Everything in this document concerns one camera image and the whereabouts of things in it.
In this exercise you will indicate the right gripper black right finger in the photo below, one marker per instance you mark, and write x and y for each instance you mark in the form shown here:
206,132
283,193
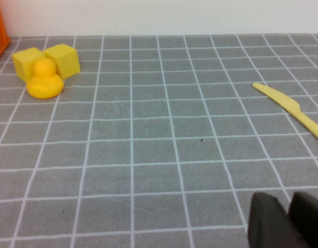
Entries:
311,219

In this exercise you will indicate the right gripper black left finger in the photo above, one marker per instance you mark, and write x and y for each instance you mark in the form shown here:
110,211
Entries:
267,224

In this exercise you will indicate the pale yellow plastic knife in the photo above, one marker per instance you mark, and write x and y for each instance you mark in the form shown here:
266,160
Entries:
290,104

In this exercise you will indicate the grey grid tablecloth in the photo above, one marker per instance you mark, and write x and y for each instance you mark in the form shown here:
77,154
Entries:
148,155

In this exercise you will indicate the yellow foam cube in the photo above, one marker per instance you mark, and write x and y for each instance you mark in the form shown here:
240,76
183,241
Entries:
67,62
24,63

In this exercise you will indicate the yellow rubber duck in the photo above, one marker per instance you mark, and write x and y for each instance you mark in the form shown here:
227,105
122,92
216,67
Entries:
45,84

